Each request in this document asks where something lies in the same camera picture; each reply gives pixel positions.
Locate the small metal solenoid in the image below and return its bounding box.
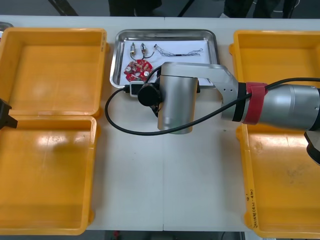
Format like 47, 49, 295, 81
139, 42, 156, 61
128, 42, 138, 62

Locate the person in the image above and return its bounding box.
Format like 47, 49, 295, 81
252, 0, 297, 19
219, 0, 254, 19

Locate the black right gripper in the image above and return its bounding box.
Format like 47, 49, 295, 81
149, 72, 162, 118

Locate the white sheet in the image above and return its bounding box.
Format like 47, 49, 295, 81
121, 39, 216, 87

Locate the yellow-orange plastic bin with handwriting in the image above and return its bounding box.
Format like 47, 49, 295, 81
236, 123, 320, 238

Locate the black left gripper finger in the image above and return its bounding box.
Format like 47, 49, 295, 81
0, 114, 19, 130
0, 98, 13, 118

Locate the round red circuit board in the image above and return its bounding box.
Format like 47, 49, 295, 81
123, 58, 155, 82

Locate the steel tray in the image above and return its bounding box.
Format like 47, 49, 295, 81
109, 29, 221, 89
0, 21, 15, 32

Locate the blue-white twisted wire harness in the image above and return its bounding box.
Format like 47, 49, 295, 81
152, 43, 205, 57

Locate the black stand leg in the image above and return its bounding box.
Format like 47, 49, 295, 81
47, 0, 80, 17
177, 0, 195, 17

